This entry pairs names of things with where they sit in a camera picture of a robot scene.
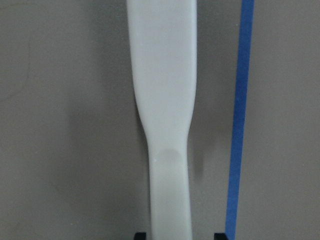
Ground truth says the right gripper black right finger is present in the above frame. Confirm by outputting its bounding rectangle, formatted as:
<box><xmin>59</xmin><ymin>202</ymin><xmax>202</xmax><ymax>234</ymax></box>
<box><xmin>214</xmin><ymin>232</ymin><xmax>227</xmax><ymax>240</ymax></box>

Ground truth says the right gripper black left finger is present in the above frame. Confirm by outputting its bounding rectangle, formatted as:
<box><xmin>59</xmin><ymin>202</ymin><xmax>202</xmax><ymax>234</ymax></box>
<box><xmin>133</xmin><ymin>232</ymin><xmax>147</xmax><ymax>240</ymax></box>

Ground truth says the beige hand brush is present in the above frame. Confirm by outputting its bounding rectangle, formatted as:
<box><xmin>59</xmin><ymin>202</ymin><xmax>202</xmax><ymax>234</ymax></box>
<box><xmin>126</xmin><ymin>0</ymin><xmax>197</xmax><ymax>240</ymax></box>

